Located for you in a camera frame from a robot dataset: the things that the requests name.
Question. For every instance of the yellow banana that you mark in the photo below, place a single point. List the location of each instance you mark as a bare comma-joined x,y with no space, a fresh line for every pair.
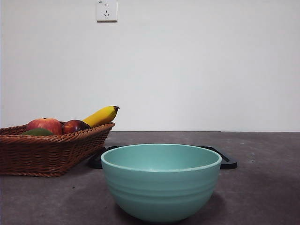
100,117

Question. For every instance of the black rectangular tray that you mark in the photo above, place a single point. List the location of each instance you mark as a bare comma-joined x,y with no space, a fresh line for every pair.
229,163

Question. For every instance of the white wall socket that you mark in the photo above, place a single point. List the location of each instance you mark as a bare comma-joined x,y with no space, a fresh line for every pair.
107,11

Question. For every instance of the dark red plum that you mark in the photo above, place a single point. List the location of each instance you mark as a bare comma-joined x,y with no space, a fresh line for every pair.
75,126

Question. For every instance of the brown wicker basket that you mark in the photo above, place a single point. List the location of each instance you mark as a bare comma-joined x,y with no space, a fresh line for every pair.
47,154

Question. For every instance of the green avocado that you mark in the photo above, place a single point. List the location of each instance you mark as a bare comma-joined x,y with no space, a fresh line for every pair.
37,132

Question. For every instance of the teal bowl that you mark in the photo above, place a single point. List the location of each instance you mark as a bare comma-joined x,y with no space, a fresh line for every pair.
161,192

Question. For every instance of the red apple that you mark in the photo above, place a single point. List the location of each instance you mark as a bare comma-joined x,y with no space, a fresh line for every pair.
44,125

